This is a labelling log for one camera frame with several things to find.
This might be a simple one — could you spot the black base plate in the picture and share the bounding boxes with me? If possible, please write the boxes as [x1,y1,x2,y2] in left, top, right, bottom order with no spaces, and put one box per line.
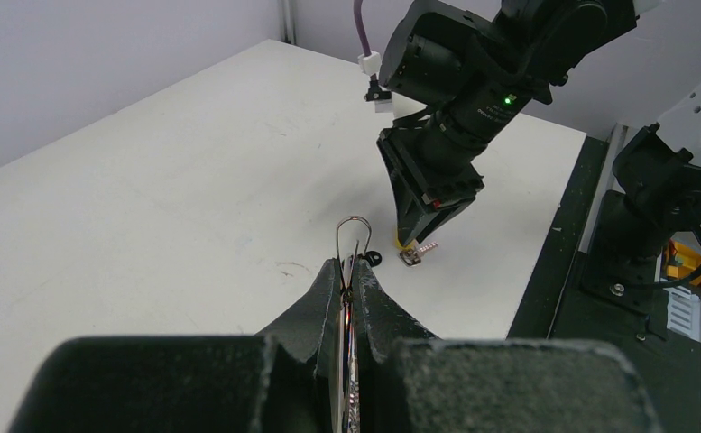
[507,137,701,432]

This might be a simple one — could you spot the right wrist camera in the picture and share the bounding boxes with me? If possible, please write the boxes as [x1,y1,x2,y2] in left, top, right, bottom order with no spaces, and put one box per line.
[364,78,393,113]

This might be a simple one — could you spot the key with yellow tag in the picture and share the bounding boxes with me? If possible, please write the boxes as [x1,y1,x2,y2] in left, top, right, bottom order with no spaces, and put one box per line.
[395,238,438,267]

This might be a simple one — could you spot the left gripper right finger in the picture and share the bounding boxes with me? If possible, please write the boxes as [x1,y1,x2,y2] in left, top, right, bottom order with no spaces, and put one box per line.
[355,263,661,432]

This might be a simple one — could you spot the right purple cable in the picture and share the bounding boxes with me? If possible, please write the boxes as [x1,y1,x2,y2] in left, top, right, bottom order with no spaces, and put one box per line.
[352,0,383,76]

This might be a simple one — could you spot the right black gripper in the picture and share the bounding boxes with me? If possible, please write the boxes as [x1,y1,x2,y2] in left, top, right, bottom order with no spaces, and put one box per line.
[376,110,484,248]

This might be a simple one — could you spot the right white cable duct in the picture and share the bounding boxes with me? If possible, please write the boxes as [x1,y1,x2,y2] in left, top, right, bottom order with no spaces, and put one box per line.
[665,287,701,343]

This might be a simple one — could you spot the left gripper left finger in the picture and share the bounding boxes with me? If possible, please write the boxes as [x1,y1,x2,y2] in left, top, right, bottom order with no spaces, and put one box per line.
[10,259,339,432]

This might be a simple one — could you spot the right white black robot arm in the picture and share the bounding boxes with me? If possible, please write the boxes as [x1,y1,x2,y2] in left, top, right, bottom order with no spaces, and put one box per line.
[373,1,658,247]

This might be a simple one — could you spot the silver keyring with keys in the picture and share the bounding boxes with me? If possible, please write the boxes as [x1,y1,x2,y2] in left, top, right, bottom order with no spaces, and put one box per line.
[329,216,374,432]

